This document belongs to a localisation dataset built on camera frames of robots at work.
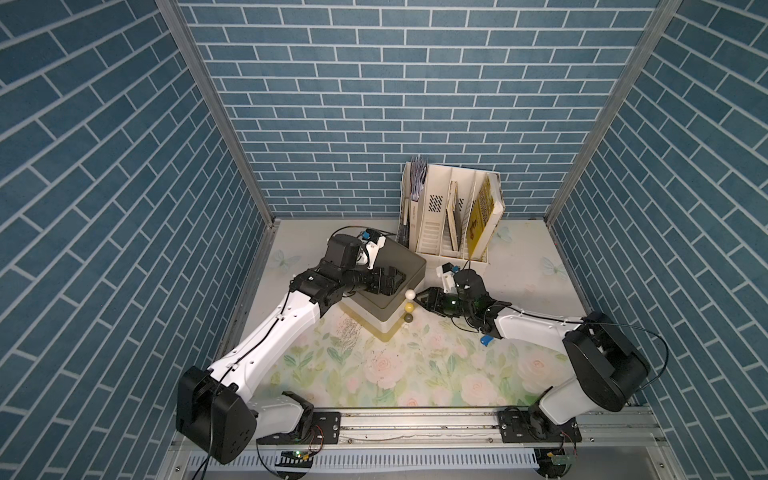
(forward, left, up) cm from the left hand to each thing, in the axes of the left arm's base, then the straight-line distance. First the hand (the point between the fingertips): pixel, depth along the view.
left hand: (399, 275), depth 76 cm
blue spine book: (+21, -3, -5) cm, 22 cm away
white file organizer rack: (+28, -17, -6) cm, 33 cm away
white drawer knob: (-3, -3, -5) cm, 6 cm away
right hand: (0, -6, -12) cm, 14 cm away
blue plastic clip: (-8, -27, -22) cm, 35 cm away
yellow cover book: (+23, -28, +1) cm, 36 cm away
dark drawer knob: (-2, -3, -19) cm, 20 cm away
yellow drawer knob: (-2, -3, -12) cm, 13 cm away
